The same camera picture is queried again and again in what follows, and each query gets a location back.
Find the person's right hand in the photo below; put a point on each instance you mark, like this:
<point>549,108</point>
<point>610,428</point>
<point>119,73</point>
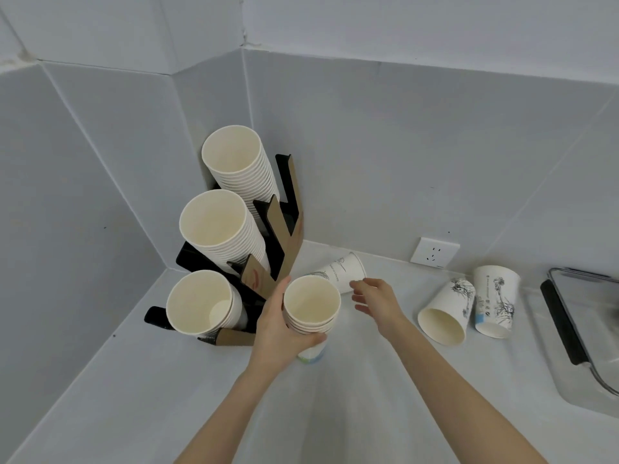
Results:
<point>384,304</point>

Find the person's left hand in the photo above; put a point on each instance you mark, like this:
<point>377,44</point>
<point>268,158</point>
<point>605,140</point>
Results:
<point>271,340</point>

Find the person's right fingers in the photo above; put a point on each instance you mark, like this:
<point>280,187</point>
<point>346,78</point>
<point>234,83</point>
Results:
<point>368,290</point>

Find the person's left thumb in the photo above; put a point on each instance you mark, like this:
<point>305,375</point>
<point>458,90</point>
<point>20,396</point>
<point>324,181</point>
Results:
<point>279,300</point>

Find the short stack of paper cups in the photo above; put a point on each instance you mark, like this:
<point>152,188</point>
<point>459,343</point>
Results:
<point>312,304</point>

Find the person's right forearm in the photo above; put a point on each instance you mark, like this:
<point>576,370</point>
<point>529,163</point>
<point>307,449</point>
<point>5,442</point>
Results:
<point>449,396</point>

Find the person's left forearm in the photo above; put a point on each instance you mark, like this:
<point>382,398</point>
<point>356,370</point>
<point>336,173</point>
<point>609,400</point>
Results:
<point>232,415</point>

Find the white printed paper cup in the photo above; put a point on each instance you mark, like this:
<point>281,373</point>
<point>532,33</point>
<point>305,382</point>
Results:
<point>341,273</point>
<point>497,299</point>
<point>447,311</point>

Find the black and cardboard cup rack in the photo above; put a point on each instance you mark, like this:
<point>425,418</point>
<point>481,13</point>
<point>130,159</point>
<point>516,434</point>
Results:
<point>285,236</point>

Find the low stack of paper cups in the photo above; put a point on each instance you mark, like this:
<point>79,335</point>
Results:
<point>198,304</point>

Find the tall stack of paper cups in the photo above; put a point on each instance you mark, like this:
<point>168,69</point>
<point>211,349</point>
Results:
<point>215,222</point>
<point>234,159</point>

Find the white wall socket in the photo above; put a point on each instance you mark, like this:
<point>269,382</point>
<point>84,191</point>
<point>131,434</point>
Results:
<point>434,252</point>

